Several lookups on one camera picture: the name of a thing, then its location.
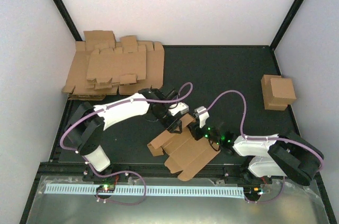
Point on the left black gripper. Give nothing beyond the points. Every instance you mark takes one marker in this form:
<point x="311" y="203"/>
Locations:
<point x="171" y="125"/>

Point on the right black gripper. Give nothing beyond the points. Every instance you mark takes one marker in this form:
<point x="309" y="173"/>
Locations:
<point x="195" y="131"/>

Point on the cardboard box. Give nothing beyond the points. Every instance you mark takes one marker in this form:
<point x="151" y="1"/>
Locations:
<point x="186" y="156"/>
<point x="282" y="91"/>
<point x="265" y="91"/>

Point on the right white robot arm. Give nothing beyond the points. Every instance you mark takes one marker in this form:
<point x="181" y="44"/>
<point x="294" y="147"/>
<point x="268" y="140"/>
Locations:
<point x="275" y="155"/>

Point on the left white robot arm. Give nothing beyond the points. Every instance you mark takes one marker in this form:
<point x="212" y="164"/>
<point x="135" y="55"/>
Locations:
<point x="83" y="133"/>

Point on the right controller circuit board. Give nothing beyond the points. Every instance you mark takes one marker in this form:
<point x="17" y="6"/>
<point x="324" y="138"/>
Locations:
<point x="255" y="191"/>

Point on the controller circuit board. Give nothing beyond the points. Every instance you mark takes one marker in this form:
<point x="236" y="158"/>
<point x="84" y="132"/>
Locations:
<point x="106" y="188"/>
<point x="255" y="191"/>

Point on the left controller circuit board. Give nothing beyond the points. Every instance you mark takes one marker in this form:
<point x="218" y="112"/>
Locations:
<point x="106" y="188"/>

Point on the stack of flat cardboard blanks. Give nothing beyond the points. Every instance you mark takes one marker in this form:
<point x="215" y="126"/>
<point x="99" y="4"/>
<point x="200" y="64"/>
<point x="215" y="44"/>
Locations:
<point x="103" y="66"/>

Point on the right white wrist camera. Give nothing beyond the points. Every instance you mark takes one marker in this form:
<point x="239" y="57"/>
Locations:
<point x="201" y="115"/>

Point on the light blue slotted cable duct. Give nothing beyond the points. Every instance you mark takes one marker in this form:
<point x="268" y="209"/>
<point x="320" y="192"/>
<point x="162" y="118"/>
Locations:
<point x="151" y="190"/>

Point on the right black frame post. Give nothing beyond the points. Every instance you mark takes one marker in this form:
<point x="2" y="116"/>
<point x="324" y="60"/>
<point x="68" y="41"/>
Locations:
<point x="292" y="12"/>

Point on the black frame post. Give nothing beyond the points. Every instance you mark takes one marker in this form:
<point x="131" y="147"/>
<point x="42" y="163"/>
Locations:
<point x="67" y="19"/>
<point x="292" y="12"/>

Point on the left black frame post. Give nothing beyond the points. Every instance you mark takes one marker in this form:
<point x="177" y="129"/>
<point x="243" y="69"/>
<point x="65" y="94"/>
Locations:
<point x="67" y="19"/>

